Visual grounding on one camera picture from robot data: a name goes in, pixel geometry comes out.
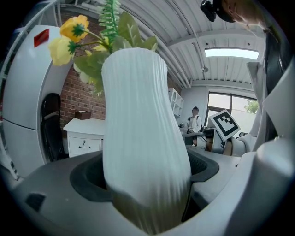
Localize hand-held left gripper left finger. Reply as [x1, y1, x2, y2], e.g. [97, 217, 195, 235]
[12, 151, 148, 236]

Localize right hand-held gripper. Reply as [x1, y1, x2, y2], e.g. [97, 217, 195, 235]
[202, 109, 242, 155]

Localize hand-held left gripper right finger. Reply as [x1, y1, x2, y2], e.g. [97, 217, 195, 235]
[181, 148, 242, 222]

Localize yellow flowers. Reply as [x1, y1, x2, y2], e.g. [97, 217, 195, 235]
[47, 0, 192, 236]

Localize person's right forearm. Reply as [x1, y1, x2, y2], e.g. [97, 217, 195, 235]
[224, 132, 255, 157]

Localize white desk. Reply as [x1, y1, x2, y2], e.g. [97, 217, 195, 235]
[63, 117, 106, 159]

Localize black framed window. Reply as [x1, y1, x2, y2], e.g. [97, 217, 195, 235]
[207, 91, 259, 130]

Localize white bookshelf cabinet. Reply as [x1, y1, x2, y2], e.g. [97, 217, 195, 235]
[167, 87, 184, 119]

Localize black folding chair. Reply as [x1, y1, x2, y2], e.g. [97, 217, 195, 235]
[41, 93, 65, 162]

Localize long ceiling light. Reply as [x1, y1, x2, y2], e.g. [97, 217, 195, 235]
[204, 47, 260, 60]

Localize brown tissue box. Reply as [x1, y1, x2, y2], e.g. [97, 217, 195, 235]
[75, 110, 92, 121]

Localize silver refrigerator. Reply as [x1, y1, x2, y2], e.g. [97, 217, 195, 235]
[2, 24, 75, 178]

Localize person's head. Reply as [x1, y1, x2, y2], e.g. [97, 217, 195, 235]
[221, 0, 266, 26]

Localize black head-mounted camera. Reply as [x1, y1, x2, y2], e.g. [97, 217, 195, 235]
[200, 0, 217, 23]

